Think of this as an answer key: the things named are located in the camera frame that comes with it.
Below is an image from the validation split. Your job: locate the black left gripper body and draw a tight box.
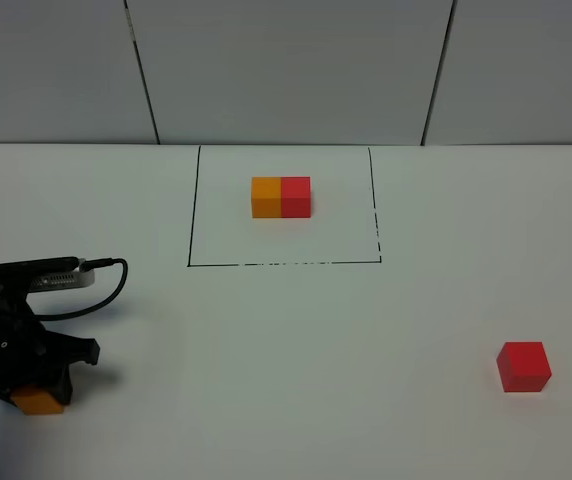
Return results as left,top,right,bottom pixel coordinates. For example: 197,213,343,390
0,257,100,388

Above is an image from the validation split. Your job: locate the orange template cube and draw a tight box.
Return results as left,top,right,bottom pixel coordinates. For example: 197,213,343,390
251,177,282,218

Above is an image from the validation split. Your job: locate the red template cube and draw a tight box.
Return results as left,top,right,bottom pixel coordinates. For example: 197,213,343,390
281,177,312,218

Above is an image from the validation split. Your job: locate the loose red cube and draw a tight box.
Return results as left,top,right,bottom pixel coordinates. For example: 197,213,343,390
496,341,552,393

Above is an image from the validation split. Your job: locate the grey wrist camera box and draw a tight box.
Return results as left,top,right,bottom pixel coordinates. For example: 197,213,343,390
0,257,95,293

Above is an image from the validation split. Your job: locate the black camera cable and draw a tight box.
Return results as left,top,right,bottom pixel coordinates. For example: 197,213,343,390
35,257,129,321

